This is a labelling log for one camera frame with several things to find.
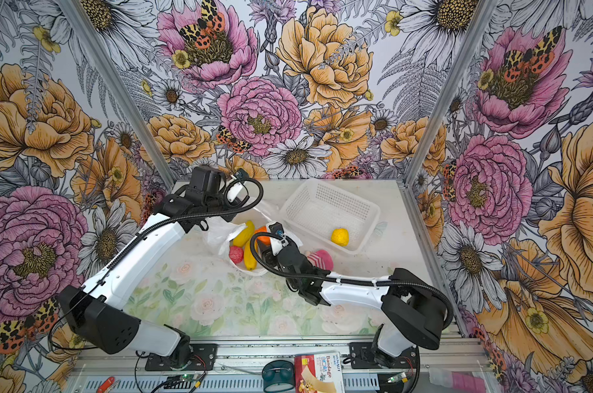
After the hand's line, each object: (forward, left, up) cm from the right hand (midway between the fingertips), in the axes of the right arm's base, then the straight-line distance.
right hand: (266, 243), depth 79 cm
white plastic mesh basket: (+24, -26, -18) cm, 39 cm away
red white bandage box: (-33, -15, -15) cm, 39 cm away
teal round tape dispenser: (-34, -4, -11) cm, 36 cm away
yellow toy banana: (-3, +4, +10) cm, 11 cm away
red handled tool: (-34, +45, -18) cm, 59 cm away
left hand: (+9, +10, +8) cm, 16 cm away
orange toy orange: (0, +1, +3) cm, 3 cm away
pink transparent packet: (-36, -56, -17) cm, 69 cm away
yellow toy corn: (+1, +8, -15) cm, 17 cm away
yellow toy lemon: (+9, -26, -12) cm, 30 cm away
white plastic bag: (+2, +15, +3) cm, 15 cm away
